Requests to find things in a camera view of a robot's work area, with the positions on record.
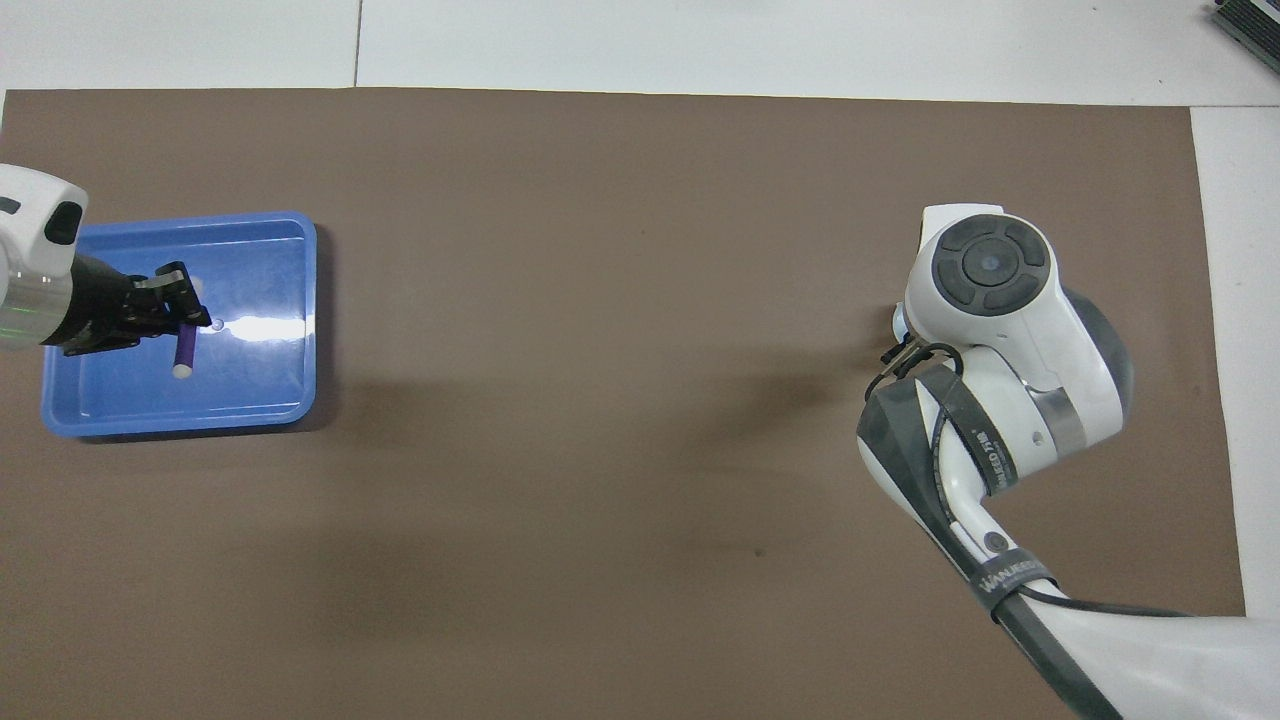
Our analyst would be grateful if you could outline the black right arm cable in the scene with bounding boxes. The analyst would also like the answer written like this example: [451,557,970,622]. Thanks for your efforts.
[864,340,1201,623]

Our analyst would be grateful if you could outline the blue plastic tray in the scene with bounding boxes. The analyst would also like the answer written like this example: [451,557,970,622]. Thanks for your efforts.
[40,210,319,441]

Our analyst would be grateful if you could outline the grey ribbed device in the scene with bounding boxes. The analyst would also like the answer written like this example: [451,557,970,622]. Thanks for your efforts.
[1212,0,1280,74]

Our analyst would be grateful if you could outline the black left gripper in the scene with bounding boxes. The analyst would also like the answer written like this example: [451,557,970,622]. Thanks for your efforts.
[39,255,214,359]

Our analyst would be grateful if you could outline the brown table mat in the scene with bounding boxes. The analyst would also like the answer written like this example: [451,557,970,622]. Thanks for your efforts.
[0,88,1251,720]

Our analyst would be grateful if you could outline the purple pen white caps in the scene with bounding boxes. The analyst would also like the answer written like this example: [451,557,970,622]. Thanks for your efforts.
[172,277,205,382]

